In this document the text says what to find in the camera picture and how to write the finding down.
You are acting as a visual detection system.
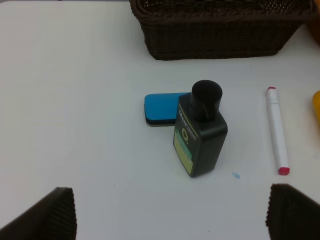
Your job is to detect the white marker pink caps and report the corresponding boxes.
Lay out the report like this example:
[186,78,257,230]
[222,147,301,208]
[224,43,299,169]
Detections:
[266,86,290,176]

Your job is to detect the dark brown wicker basket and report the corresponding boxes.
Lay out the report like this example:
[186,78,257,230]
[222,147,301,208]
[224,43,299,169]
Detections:
[130,0,319,61]

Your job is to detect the blue whiteboard eraser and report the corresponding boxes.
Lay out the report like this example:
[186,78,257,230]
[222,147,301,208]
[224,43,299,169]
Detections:
[144,92,188,127]

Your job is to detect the dark green pump bottle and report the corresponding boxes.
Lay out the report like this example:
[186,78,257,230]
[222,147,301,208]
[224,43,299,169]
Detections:
[173,80,228,178]

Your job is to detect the yellow mango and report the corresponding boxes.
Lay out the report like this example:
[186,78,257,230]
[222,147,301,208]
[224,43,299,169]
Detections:
[312,90,320,119]

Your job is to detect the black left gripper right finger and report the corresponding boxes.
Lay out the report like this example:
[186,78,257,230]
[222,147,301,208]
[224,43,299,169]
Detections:
[265,184,320,240]

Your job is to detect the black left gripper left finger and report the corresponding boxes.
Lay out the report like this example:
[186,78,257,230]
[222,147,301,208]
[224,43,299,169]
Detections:
[0,187,77,240]

